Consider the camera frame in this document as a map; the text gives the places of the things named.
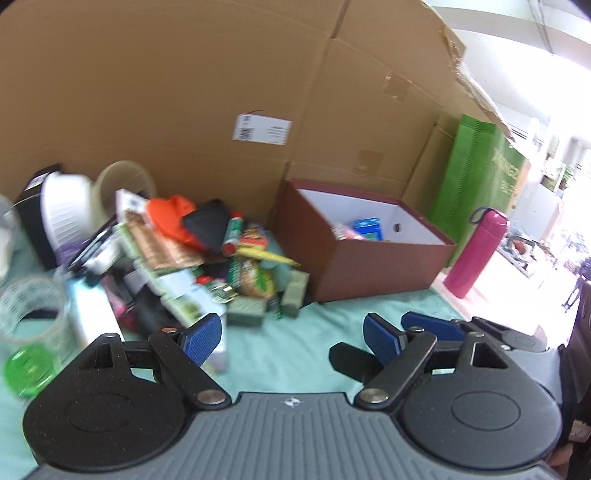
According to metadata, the light green tablecloth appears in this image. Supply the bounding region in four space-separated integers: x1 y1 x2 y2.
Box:
0 222 467 480

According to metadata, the beige tape roll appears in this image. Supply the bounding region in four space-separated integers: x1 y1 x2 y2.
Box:
94 161 157 219

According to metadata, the white and green box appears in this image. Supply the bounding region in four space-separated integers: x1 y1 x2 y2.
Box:
133 268 205 325

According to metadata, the green snack bag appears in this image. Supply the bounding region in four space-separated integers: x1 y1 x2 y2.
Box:
228 256 278 299

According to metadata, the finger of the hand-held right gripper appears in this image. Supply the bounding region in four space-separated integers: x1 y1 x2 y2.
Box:
329 342 384 387
401 311 509 344

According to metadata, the long white box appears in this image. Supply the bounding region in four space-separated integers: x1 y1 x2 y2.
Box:
64 277 123 348

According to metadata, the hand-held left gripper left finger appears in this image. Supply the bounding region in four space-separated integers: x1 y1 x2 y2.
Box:
76 313 230 411

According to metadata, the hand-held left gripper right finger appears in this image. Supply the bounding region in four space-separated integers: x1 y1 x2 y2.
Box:
353 313 511 411

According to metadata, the orange cloth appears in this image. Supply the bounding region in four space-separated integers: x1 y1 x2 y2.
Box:
146 196 204 253

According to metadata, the blue packet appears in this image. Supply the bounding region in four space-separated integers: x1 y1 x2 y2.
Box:
353 217 384 242

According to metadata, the black wallet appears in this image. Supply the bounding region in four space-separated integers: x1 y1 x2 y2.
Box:
182 199 230 253

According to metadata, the green foam block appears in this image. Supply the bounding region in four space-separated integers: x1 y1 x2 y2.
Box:
283 270 311 318
226 298 269 327

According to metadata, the clear printed tape roll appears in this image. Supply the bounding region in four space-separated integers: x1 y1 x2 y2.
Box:
0 274 77 366

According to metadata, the green spray can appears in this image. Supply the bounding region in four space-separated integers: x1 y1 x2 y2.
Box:
220 212 245 257

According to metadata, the brown patterned packet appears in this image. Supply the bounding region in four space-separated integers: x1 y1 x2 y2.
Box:
115 189 204 271

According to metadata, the pink packet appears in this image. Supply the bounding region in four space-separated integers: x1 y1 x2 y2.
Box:
330 223 365 242

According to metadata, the brown storage box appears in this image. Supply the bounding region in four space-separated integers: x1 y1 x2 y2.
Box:
269 178 458 304

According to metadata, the yellow snack packet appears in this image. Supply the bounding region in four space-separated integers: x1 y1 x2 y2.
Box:
235 244 301 269

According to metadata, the small orange packet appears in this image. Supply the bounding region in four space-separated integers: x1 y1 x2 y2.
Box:
242 224 269 248

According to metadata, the green paper bag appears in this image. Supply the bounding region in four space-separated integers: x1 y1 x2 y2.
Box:
427 113 530 241

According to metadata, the white plastic basket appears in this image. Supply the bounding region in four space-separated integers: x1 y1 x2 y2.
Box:
40 171 96 246

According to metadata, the large cardboard sheet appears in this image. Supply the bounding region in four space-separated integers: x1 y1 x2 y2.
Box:
0 0 527 224

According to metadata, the pink water bottle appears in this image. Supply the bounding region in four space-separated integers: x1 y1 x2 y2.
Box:
444 207 511 299

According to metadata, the white shipping label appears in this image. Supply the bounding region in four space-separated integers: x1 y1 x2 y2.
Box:
235 113 293 147

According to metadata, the black carton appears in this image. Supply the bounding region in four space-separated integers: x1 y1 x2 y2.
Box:
12 163 64 271

